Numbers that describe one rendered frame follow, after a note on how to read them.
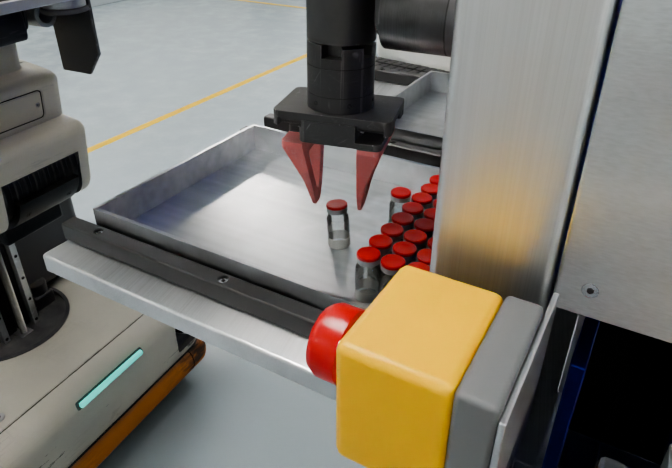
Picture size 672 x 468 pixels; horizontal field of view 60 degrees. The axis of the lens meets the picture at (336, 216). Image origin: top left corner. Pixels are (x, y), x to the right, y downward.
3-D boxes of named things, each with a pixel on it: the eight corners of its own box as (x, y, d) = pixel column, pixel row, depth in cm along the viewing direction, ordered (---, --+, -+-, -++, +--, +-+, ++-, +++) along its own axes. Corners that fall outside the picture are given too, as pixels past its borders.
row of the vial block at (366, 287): (449, 215, 63) (453, 177, 61) (372, 307, 50) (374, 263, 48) (430, 210, 64) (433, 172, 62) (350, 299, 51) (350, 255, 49)
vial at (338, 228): (354, 242, 59) (352, 203, 57) (343, 252, 57) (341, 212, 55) (335, 237, 60) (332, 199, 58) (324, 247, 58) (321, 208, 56)
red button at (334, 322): (398, 364, 31) (402, 306, 29) (363, 416, 28) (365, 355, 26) (336, 340, 33) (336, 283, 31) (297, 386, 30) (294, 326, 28)
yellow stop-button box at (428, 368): (521, 412, 31) (546, 304, 27) (476, 527, 25) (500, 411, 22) (390, 360, 34) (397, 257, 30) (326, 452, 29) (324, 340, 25)
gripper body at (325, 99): (389, 144, 48) (395, 53, 44) (272, 130, 50) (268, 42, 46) (404, 117, 53) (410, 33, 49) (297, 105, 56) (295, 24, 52)
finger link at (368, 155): (375, 229, 52) (381, 130, 47) (299, 216, 54) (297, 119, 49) (391, 194, 58) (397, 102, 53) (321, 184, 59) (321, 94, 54)
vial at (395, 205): (412, 228, 61) (415, 189, 59) (403, 238, 59) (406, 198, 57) (393, 223, 62) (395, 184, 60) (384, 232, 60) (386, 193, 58)
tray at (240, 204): (504, 212, 64) (509, 183, 63) (405, 359, 45) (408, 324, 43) (254, 148, 79) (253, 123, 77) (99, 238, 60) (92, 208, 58)
